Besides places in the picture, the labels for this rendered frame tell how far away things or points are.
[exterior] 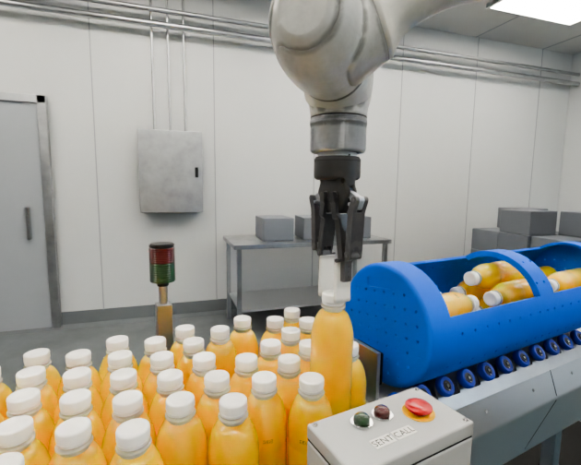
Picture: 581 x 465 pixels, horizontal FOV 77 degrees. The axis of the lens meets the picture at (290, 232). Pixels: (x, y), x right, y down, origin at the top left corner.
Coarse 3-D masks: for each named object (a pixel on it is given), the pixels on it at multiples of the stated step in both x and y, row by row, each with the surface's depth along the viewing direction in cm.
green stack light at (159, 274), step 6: (150, 264) 93; (168, 264) 93; (174, 264) 95; (150, 270) 93; (156, 270) 92; (162, 270) 92; (168, 270) 93; (174, 270) 95; (150, 276) 93; (156, 276) 92; (162, 276) 92; (168, 276) 93; (174, 276) 95; (156, 282) 92; (162, 282) 92; (168, 282) 93
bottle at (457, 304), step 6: (444, 294) 87; (450, 294) 87; (456, 294) 88; (462, 294) 89; (450, 300) 85; (456, 300) 86; (462, 300) 87; (468, 300) 88; (450, 306) 84; (456, 306) 85; (462, 306) 86; (468, 306) 87; (474, 306) 90; (450, 312) 84; (456, 312) 85; (462, 312) 86; (468, 312) 87
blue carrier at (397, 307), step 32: (480, 256) 109; (512, 256) 99; (544, 256) 133; (576, 256) 124; (352, 288) 94; (384, 288) 84; (416, 288) 76; (448, 288) 116; (544, 288) 94; (576, 288) 101; (352, 320) 95; (384, 320) 84; (416, 320) 76; (448, 320) 76; (480, 320) 80; (512, 320) 86; (544, 320) 93; (576, 320) 103; (384, 352) 85; (416, 352) 76; (448, 352) 76; (480, 352) 83; (416, 384) 79
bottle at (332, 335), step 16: (320, 320) 60; (336, 320) 60; (320, 336) 60; (336, 336) 59; (352, 336) 61; (320, 352) 60; (336, 352) 59; (320, 368) 60; (336, 368) 60; (336, 384) 60; (336, 400) 60
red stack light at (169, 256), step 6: (150, 252) 92; (156, 252) 91; (162, 252) 92; (168, 252) 92; (150, 258) 92; (156, 258) 92; (162, 258) 92; (168, 258) 93; (174, 258) 95; (156, 264) 92; (162, 264) 92
